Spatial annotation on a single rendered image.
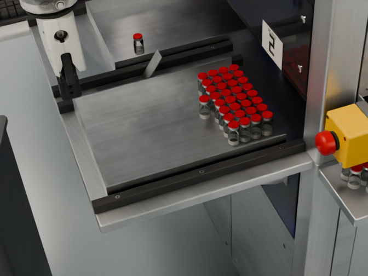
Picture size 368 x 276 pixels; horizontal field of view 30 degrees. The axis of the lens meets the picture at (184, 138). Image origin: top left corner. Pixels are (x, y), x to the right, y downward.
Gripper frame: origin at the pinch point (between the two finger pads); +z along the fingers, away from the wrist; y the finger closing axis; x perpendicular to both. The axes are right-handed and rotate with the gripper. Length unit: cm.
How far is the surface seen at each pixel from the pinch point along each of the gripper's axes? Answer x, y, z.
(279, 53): -38.7, 3.8, 7.8
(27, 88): 3, 149, 110
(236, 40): -41, 28, 21
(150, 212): -7.9, -10.9, 22.3
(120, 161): -6.4, 2.7, 21.9
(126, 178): -6.3, -1.9, 21.9
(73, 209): 1, 76, 110
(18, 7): 2, 73, 27
